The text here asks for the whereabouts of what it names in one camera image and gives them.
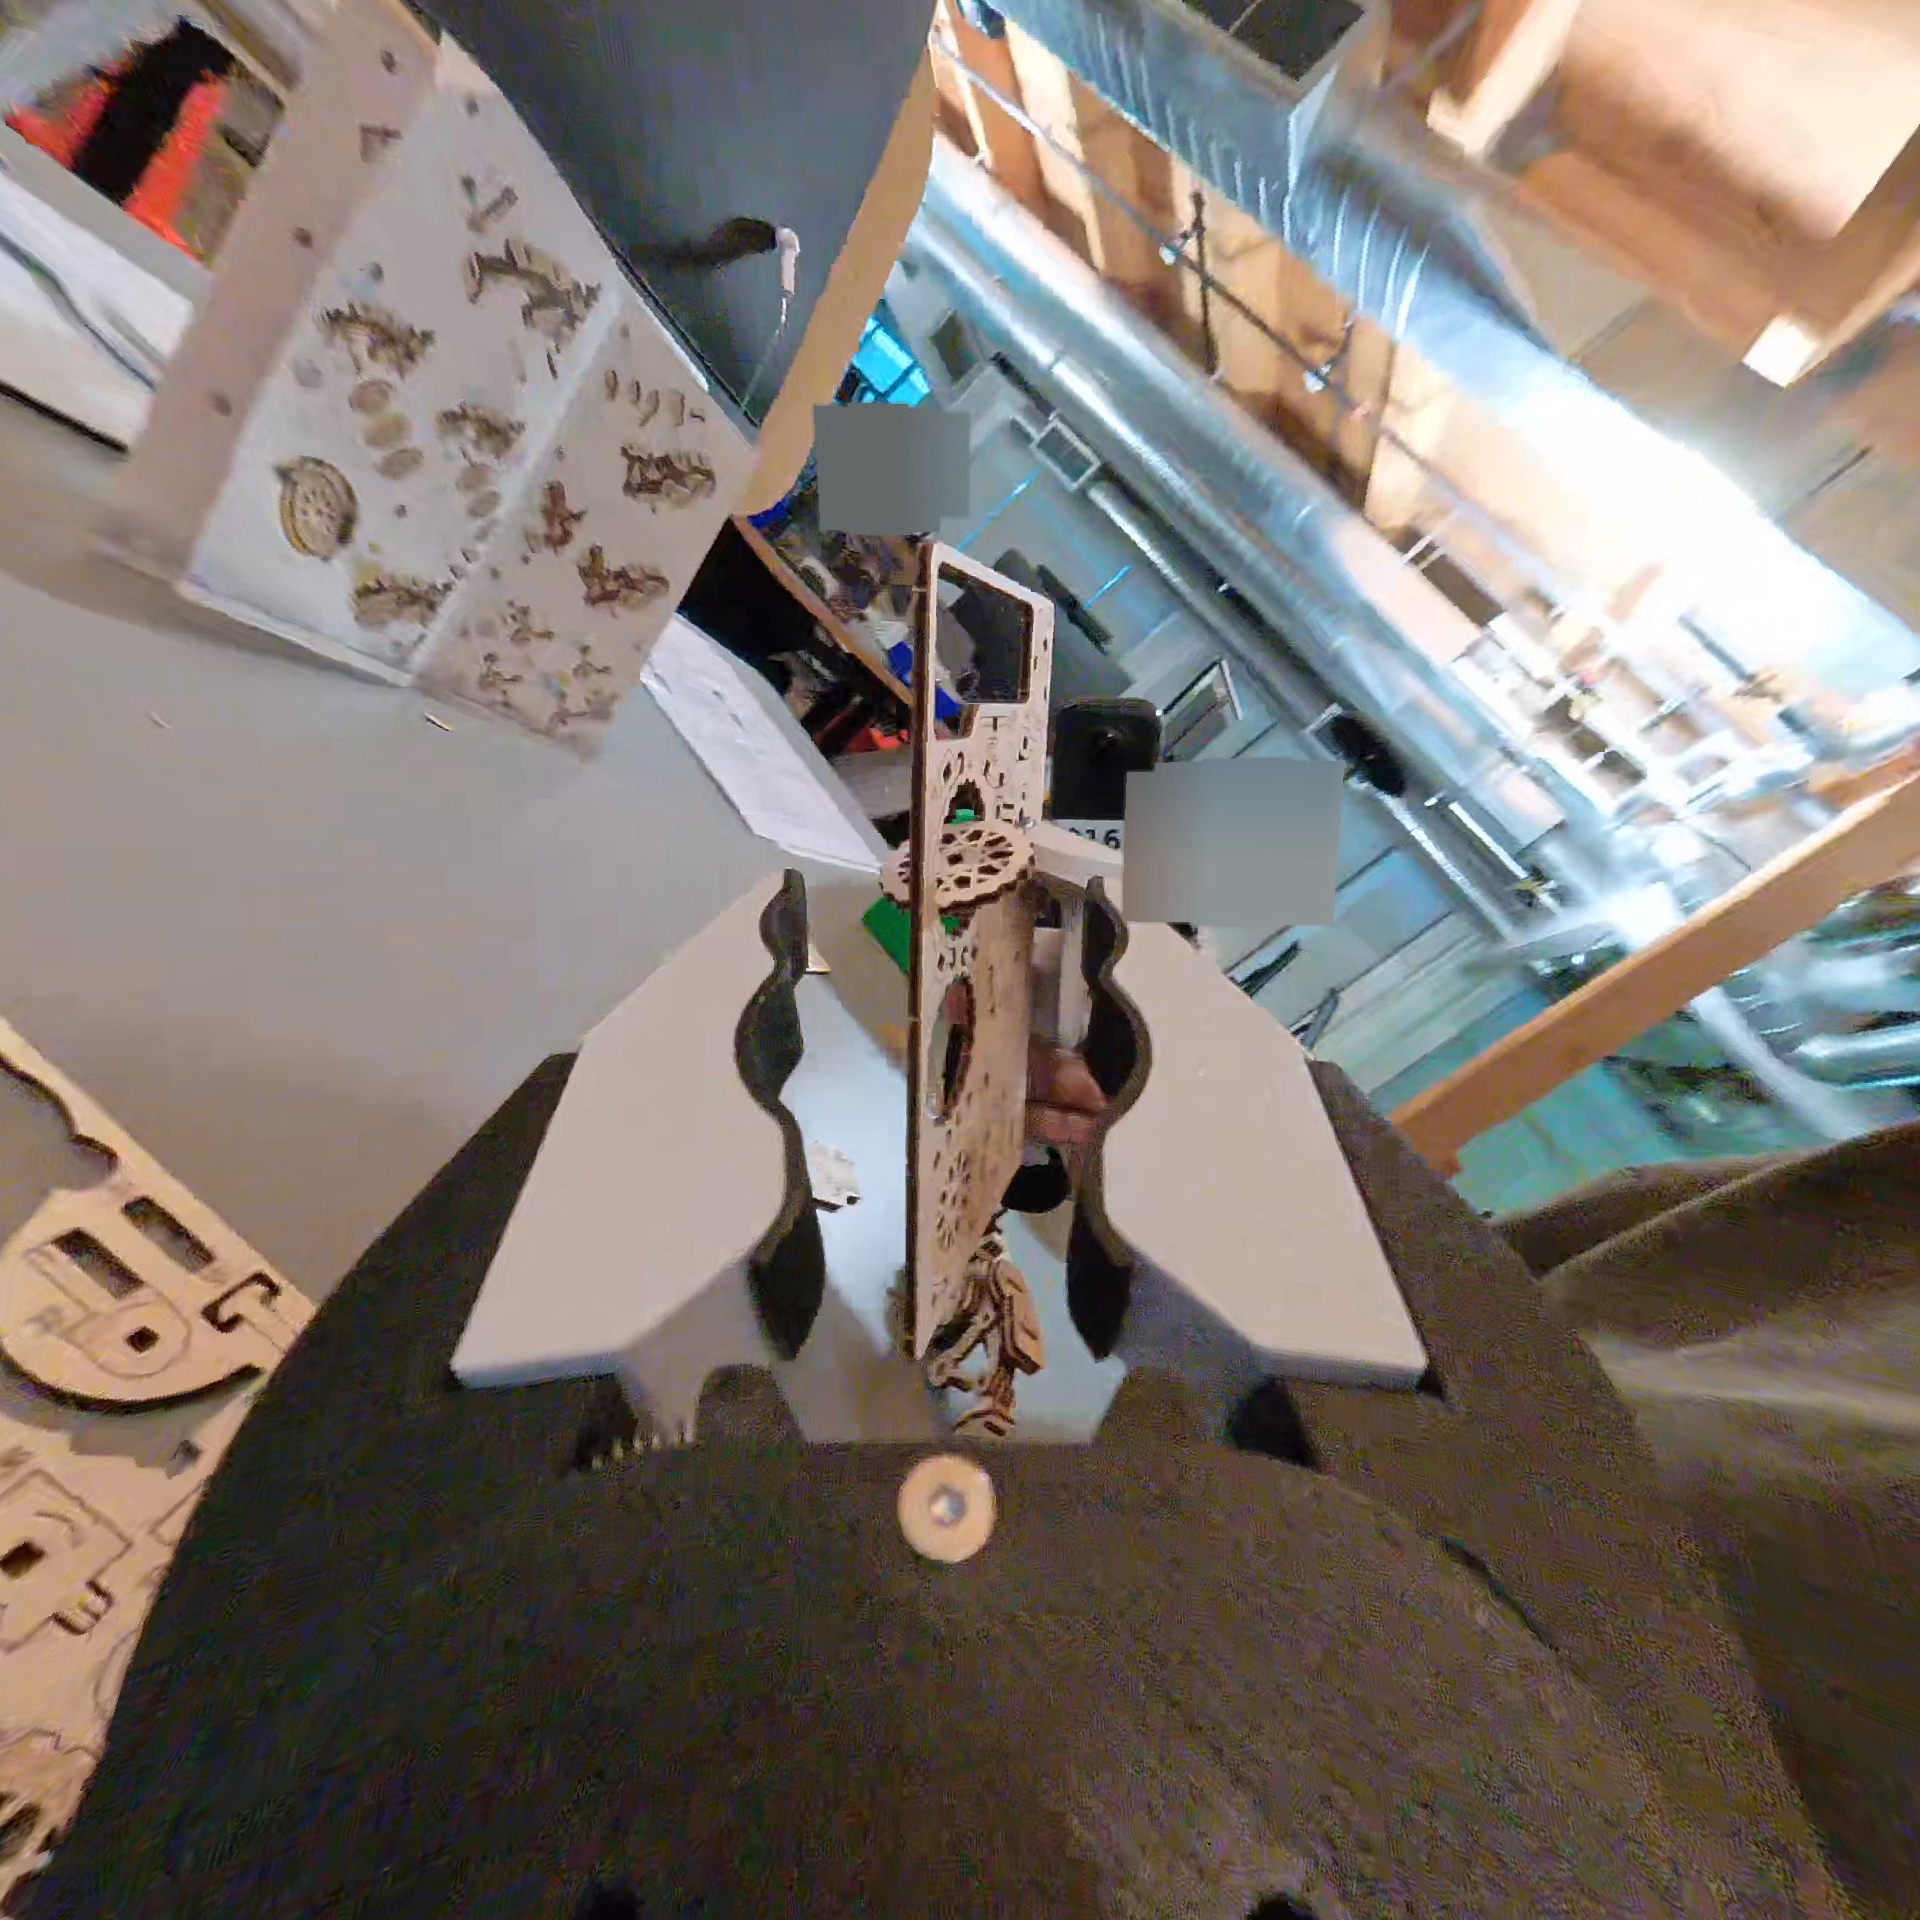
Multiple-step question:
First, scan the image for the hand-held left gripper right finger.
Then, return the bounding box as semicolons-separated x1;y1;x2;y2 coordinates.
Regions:
1067;877;1431;1390

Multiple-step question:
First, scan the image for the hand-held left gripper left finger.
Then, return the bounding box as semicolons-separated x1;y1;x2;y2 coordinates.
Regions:
449;871;830;1390

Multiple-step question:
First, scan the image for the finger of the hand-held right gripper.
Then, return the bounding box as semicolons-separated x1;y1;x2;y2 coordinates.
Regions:
1031;827;1128;1051

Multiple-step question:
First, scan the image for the wooden gear wheel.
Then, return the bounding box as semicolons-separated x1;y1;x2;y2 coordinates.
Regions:
881;822;1038;922

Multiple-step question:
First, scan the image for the wooden sheet with round holes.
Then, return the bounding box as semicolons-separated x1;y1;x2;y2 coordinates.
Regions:
877;539;1055;1361

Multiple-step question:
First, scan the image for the small wooden model assembly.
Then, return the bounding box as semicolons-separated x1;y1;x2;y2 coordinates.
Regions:
919;1223;1049;1444

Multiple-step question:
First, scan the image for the wooden gear parts sheet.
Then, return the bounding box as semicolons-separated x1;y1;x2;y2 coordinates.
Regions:
0;1019;320;1870

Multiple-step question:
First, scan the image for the person's right hand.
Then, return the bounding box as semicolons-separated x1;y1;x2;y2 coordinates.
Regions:
1027;1049;1120;1149

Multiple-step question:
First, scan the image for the green plastic bin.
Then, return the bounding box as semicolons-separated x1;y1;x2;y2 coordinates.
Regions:
862;809;920;985

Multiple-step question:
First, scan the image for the white printed paper sheet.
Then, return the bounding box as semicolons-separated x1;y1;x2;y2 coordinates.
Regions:
644;614;888;874

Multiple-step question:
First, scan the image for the wooden beam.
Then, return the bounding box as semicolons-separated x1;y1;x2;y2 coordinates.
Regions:
1393;766;1920;1173

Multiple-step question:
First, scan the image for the olive brown sweater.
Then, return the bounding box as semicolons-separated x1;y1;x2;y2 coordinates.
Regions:
1500;1118;1920;1920

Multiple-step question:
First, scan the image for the folded instruction booklet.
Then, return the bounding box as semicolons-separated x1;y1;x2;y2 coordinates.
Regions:
95;0;758;758

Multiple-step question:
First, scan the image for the white paper pile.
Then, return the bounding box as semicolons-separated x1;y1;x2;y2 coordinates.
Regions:
0;129;213;452

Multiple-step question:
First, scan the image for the silver ventilation duct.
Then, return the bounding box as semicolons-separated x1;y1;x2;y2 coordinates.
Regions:
901;0;1667;903

